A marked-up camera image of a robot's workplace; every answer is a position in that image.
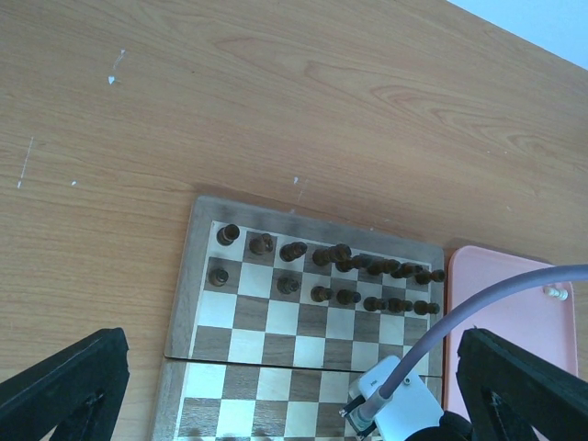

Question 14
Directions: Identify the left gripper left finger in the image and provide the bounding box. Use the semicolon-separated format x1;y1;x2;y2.
1;328;130;440

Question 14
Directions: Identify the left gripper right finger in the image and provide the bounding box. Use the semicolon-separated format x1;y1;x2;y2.
457;328;587;440

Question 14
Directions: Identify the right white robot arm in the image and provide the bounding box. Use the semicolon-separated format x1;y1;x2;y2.
406;411;477;441

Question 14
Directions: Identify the white chess piece in tray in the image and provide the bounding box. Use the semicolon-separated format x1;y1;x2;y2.
543;286;569;301

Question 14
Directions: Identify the wooden chess board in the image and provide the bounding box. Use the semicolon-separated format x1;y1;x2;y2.
150;196;445;440

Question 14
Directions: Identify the dark chess pieces row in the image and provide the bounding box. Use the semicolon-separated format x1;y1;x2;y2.
197;222;444;334

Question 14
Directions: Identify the pink plastic tray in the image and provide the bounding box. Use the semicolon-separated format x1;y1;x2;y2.
444;245;578;417

